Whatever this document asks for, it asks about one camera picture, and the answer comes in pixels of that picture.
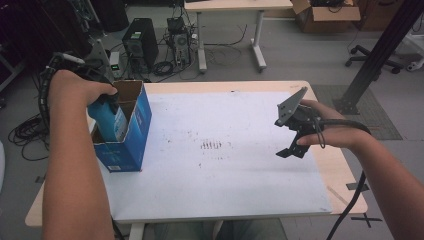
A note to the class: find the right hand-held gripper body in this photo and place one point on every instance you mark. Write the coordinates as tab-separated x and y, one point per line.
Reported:
296	116

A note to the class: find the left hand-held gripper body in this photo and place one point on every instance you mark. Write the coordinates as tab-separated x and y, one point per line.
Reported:
98	70

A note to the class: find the blue bottle with white cap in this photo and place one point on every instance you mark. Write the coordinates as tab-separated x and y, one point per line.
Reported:
108	123

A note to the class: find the blue cardboard box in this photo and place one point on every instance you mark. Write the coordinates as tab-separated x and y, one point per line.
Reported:
130	150

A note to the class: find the person's left hand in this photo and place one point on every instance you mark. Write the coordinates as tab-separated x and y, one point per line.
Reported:
71	90

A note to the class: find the person's right hand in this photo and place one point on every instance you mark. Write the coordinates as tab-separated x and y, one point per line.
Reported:
340	135

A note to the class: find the small white device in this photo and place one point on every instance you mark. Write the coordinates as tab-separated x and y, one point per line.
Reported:
114	63

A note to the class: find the black computer tower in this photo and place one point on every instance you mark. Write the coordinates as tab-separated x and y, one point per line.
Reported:
141	40

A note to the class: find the white table mat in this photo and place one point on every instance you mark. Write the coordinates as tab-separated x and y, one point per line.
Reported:
216	180

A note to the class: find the grey floor mat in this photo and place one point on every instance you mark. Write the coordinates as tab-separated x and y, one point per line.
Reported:
376	123

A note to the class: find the open computer case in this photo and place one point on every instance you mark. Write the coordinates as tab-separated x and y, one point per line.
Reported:
180	43

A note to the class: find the black office chair base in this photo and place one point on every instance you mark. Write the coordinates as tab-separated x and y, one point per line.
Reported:
373	60

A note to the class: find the open brown cardboard box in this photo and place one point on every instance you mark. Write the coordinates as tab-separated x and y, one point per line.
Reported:
330	15

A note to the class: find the light wooden desk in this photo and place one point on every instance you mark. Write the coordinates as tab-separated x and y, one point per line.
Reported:
233	5

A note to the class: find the brown cabinet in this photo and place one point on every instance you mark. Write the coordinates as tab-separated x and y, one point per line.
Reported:
376	15

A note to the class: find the white table leg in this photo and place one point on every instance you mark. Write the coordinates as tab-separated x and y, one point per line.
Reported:
136	231

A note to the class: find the black metal post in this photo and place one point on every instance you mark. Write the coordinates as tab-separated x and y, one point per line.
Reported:
380	53

